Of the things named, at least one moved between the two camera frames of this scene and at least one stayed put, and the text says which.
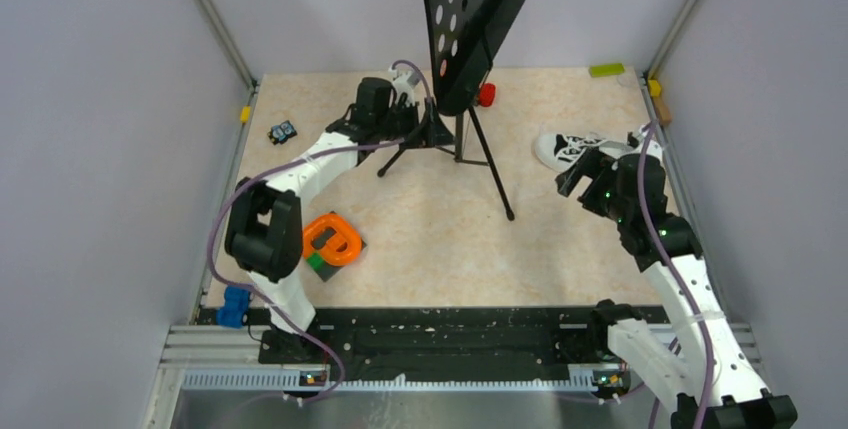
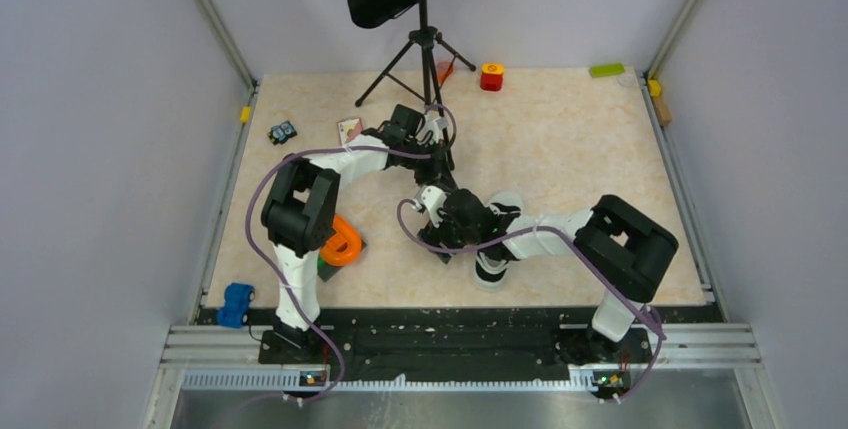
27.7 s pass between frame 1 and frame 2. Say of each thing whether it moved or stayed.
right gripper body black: moved
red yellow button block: moved
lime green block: stayed
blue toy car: stayed
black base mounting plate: stayed
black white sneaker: moved
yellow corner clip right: stayed
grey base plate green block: stayed
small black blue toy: stayed
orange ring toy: stayed
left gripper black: moved
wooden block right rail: stayed
